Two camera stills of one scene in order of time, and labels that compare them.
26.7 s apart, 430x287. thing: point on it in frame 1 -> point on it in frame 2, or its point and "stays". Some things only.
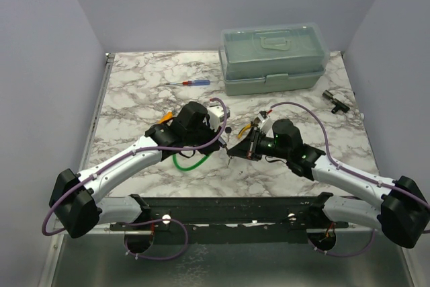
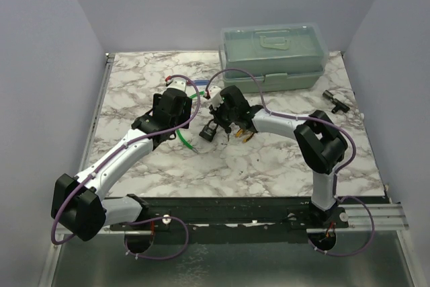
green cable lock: x=193 y=167 -> x=179 y=135
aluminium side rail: x=93 y=126 stays
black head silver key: x=228 y=130 stays
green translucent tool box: x=265 y=58 stays
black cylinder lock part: x=337 y=103 stays
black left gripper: x=211 y=148 -> x=185 y=116
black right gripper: x=248 y=148 -> x=215 y=113
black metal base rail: x=231 y=220 stays
